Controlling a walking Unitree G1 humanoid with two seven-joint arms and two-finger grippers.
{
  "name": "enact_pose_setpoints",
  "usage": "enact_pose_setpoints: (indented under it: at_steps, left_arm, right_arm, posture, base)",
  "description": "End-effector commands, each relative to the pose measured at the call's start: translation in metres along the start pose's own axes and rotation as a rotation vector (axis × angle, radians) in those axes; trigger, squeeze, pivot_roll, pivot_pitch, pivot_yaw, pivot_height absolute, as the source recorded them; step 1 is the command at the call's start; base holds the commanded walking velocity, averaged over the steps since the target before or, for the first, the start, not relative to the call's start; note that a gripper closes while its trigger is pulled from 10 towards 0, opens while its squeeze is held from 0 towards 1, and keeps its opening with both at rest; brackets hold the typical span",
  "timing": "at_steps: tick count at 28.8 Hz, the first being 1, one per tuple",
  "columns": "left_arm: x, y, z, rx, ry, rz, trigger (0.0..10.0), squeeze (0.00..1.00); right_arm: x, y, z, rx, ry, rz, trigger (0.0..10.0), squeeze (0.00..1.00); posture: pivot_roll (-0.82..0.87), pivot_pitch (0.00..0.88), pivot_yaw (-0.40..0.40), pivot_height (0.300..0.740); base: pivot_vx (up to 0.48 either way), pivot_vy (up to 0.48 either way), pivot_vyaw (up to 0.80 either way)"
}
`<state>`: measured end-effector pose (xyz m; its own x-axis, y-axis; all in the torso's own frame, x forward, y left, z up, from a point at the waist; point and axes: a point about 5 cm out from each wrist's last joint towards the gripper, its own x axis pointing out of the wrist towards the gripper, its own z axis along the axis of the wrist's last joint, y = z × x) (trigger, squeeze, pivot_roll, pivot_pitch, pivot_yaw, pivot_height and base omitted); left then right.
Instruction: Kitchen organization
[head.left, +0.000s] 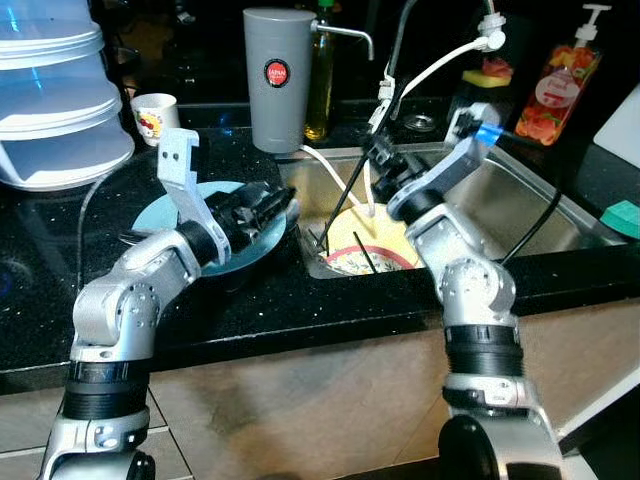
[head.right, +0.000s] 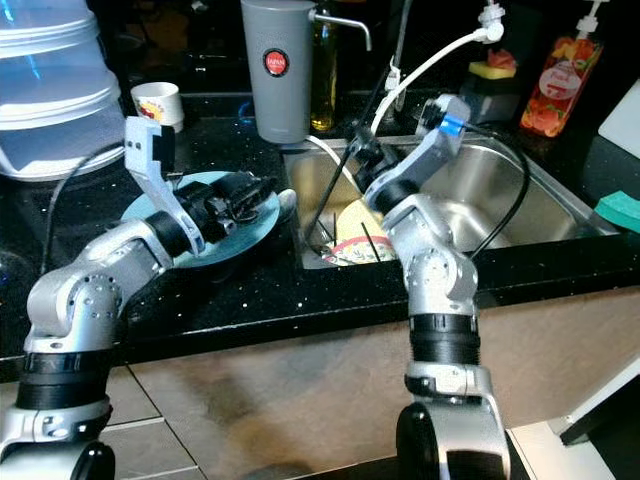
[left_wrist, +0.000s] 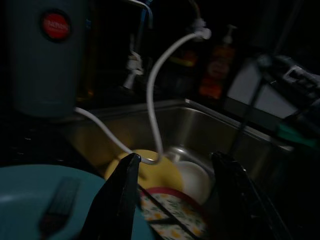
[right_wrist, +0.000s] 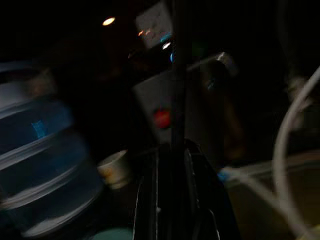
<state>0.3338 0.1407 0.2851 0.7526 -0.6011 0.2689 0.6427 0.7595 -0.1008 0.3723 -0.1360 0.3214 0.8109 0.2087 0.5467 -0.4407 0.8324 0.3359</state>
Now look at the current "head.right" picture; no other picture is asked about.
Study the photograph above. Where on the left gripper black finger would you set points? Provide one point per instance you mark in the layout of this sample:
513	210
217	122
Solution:
255	184
258	204

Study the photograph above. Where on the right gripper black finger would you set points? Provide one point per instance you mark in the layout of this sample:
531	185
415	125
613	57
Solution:
360	143

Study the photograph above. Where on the light blue plate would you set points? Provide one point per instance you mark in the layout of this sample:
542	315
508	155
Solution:
250	240

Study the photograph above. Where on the black chopstick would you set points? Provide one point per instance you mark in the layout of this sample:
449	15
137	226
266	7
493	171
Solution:
373	248
328	200

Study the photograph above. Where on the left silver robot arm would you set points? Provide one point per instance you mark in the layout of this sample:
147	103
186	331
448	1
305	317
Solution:
80	300

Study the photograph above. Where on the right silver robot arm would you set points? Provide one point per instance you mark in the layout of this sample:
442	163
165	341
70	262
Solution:
440	285

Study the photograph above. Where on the yellow oil bottle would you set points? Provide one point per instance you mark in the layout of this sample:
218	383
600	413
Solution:
323	85

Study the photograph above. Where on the grey water filter canister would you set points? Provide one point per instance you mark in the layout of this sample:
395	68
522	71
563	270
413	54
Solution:
275	100

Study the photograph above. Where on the yellow patterned plate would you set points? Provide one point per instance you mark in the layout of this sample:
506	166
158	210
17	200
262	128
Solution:
345	250

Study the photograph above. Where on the white printed mug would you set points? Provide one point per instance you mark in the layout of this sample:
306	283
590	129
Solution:
156	108

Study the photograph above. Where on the chrome sink faucet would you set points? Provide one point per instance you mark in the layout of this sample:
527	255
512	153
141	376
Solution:
403	30

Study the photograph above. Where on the dark sponge holder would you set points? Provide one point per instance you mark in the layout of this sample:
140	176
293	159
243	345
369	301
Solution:
495	98

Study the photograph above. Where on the yellow sponge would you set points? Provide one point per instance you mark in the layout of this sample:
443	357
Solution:
482	72

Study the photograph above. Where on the red scrubber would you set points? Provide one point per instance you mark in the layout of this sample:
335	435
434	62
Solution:
502	58

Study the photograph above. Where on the stainless steel sink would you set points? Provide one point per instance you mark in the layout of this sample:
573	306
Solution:
560	190

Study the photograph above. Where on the white stacked food container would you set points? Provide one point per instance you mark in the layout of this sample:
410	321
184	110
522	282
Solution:
60	90

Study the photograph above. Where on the beige sink cabinet front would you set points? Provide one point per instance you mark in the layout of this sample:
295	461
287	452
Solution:
280	400

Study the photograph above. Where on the orange dish soap bottle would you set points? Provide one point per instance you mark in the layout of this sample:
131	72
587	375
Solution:
560	85

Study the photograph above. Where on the beige drawer front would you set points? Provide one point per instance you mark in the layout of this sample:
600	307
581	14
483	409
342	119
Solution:
130	395
150	450

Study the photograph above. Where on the green sponge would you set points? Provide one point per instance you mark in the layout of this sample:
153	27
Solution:
620	212

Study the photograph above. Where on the white cutting board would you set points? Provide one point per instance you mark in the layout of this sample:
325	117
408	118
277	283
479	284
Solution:
625	115

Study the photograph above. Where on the white cabinet side panel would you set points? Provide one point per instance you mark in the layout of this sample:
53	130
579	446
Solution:
600	410

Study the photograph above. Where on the black built-in appliance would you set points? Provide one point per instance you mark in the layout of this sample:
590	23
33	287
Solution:
615	445

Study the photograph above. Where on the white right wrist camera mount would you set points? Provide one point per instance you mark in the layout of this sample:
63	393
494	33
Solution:
425	150

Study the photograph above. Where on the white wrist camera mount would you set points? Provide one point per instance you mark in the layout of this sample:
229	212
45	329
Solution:
150	160
425	150

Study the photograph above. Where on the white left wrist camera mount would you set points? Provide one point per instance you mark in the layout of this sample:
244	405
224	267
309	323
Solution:
150	160

